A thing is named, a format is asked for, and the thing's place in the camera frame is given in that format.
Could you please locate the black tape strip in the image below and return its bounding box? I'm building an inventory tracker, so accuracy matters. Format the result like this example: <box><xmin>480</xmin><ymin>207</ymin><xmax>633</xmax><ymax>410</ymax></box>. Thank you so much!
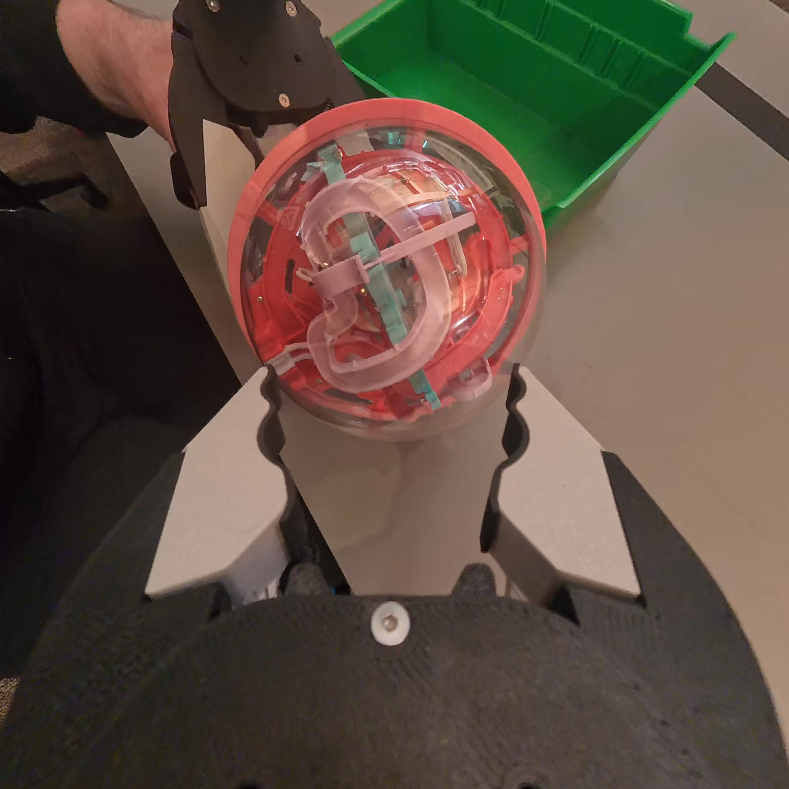
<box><xmin>695</xmin><ymin>60</ymin><xmax>789</xmax><ymax>162</ymax></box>

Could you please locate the person's left forearm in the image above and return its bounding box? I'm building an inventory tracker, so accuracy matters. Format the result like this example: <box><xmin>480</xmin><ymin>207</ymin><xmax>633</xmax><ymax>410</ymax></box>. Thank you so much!
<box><xmin>0</xmin><ymin>0</ymin><xmax>150</xmax><ymax>138</ymax></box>

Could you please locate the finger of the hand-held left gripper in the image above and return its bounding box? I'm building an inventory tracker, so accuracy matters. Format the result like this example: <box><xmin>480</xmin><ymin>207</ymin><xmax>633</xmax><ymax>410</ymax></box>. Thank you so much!
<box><xmin>199</xmin><ymin>119</ymin><xmax>267</xmax><ymax>261</ymax></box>

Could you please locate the person's left hand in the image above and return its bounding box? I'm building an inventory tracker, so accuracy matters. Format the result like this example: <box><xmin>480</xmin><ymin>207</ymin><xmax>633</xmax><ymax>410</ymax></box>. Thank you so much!
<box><xmin>55</xmin><ymin>0</ymin><xmax>178</xmax><ymax>149</ymax></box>

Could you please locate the clear maze ball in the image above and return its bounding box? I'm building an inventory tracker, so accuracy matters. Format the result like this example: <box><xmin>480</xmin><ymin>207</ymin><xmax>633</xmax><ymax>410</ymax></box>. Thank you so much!
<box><xmin>227</xmin><ymin>99</ymin><xmax>548</xmax><ymax>441</ymax></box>

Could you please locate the green plastic bin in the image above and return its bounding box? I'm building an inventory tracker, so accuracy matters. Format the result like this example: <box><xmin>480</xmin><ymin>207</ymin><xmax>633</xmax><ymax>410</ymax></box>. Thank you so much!
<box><xmin>332</xmin><ymin>0</ymin><xmax>737</xmax><ymax>235</ymax></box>

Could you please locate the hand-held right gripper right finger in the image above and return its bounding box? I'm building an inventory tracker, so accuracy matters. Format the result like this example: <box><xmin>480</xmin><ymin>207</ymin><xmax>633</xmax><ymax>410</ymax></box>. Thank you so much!
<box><xmin>480</xmin><ymin>364</ymin><xmax>643</xmax><ymax>606</ymax></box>

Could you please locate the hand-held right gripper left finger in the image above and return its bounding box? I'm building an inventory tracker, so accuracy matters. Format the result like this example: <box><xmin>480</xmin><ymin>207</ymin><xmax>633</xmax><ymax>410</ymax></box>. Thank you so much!
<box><xmin>145</xmin><ymin>365</ymin><xmax>297</xmax><ymax>602</ymax></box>

